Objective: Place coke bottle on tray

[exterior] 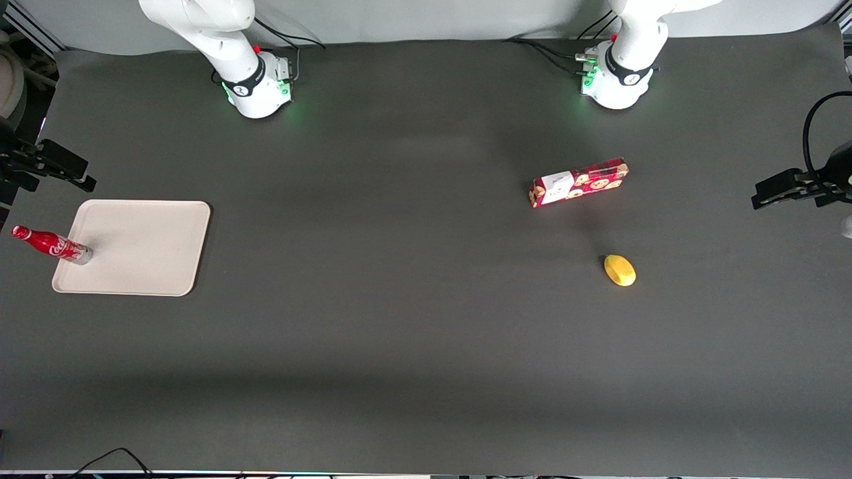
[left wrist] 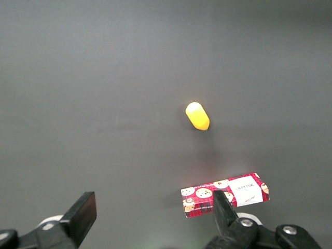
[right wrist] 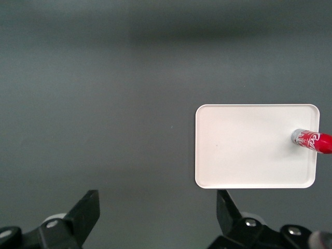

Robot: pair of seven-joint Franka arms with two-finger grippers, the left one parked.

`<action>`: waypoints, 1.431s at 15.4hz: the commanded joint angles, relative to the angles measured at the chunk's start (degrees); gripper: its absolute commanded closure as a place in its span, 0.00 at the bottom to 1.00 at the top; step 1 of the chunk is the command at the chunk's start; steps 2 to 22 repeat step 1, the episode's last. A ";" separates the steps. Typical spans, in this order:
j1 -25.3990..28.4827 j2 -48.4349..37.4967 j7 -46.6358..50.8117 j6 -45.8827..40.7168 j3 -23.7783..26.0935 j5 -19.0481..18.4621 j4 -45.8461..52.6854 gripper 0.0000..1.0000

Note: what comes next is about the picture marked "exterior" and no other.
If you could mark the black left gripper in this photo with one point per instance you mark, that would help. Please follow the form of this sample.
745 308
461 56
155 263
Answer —
833 174

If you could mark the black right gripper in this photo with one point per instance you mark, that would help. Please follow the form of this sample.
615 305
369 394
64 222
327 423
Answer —
14 161

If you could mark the red coke bottle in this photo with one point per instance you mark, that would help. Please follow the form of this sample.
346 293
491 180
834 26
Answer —
54 245

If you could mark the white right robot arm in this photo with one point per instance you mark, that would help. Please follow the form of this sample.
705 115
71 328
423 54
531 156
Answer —
247 74

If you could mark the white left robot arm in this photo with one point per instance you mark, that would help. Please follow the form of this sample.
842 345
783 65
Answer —
624 72

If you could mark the beige plastic tray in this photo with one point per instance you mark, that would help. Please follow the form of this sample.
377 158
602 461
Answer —
140 249

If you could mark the white round background object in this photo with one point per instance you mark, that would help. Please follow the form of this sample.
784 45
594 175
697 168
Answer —
10 80

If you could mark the yellow lemon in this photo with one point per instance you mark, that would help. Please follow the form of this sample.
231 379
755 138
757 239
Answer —
620 270

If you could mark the red cookie box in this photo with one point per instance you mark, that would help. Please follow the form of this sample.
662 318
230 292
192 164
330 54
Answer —
578 183

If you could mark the dark grey table mat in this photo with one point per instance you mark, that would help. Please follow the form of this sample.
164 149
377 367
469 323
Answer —
399 299

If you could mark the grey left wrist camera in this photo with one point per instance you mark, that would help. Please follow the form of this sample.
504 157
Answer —
847 227

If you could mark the aluminium frame profile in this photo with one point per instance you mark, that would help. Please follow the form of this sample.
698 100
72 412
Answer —
33 26

